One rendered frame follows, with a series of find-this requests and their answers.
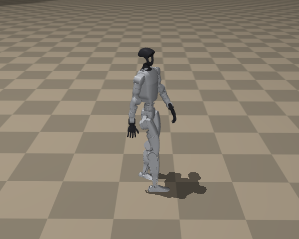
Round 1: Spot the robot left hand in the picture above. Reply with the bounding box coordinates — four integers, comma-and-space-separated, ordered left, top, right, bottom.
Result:
168, 103, 176, 123

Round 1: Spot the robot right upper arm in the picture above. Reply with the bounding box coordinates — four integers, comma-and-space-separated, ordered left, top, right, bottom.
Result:
132, 73, 145, 105

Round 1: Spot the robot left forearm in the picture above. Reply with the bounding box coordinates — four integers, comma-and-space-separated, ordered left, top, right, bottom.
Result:
159, 90, 173, 108

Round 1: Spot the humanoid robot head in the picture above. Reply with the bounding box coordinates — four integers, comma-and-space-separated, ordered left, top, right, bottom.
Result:
138, 48, 155, 71

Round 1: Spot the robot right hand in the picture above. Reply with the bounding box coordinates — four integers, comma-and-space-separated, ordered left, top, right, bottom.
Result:
127, 119, 139, 138

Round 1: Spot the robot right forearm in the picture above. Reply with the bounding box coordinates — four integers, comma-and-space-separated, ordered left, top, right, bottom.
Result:
129, 98, 138, 123

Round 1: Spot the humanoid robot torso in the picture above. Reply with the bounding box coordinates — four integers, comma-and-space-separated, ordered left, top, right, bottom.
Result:
137, 66, 158, 119

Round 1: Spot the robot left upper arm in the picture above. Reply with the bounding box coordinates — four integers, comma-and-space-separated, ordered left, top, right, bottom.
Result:
155, 67, 165, 93

